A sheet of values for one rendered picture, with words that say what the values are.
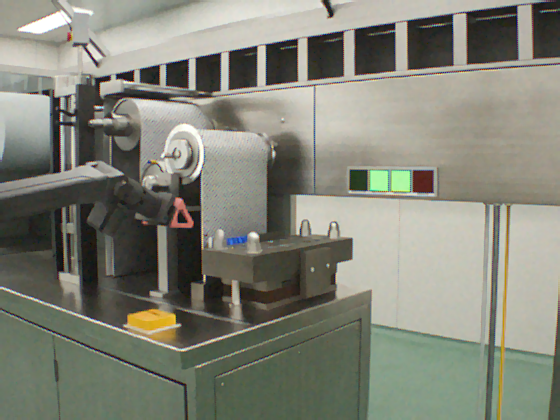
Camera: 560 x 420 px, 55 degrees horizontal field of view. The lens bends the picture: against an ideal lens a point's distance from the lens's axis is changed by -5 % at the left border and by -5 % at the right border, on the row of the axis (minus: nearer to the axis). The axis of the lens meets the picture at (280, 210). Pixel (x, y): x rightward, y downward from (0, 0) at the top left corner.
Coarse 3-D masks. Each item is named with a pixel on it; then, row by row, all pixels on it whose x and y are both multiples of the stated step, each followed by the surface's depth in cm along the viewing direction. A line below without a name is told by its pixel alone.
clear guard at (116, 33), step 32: (64, 0) 198; (96, 0) 190; (128, 0) 183; (160, 0) 177; (192, 0) 171; (224, 0) 165; (256, 0) 160; (288, 0) 155; (96, 32) 207; (128, 32) 199; (160, 32) 191; (192, 32) 184
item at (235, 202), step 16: (208, 176) 135; (224, 176) 139; (240, 176) 144; (256, 176) 148; (208, 192) 135; (224, 192) 140; (240, 192) 144; (256, 192) 149; (208, 208) 136; (224, 208) 140; (240, 208) 144; (256, 208) 149; (208, 224) 136; (224, 224) 140; (240, 224) 145; (256, 224) 149; (208, 240) 136
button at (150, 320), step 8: (144, 312) 113; (152, 312) 113; (160, 312) 113; (128, 320) 111; (136, 320) 109; (144, 320) 107; (152, 320) 107; (160, 320) 109; (168, 320) 110; (144, 328) 107; (152, 328) 107; (160, 328) 109
